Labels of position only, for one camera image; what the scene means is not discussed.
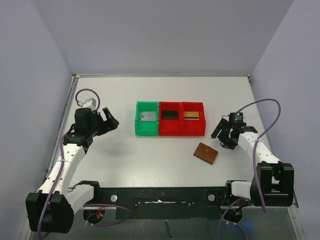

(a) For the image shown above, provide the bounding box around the brown leather card holder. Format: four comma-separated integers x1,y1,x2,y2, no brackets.
193,142,219,165

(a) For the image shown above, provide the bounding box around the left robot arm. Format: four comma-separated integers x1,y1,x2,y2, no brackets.
25,107,119,234

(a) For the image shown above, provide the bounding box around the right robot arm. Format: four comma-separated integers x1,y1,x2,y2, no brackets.
211,112,294,207

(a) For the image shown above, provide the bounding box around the gold card in bin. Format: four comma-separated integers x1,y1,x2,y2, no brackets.
183,111,200,120

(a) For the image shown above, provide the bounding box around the silver card in bin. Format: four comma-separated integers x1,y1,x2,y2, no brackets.
138,111,158,122

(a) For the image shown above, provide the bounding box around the black card in bin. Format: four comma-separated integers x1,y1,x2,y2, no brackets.
161,110,179,120

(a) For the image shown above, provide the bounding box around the red right bin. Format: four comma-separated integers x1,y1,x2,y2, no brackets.
181,101,206,137

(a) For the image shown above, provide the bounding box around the red bin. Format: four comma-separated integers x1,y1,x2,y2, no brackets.
181,101,206,137
158,101,182,136

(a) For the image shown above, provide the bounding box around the green plastic bin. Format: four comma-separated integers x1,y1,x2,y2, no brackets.
134,101,159,136

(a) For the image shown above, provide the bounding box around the red middle bin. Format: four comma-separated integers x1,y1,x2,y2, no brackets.
158,101,182,136

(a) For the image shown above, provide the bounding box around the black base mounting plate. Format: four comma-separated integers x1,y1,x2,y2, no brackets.
83,186,238,224

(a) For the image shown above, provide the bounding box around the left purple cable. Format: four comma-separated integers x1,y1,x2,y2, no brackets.
37,88,133,240

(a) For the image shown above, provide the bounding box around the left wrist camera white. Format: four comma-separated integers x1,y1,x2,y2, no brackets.
81,97,97,111

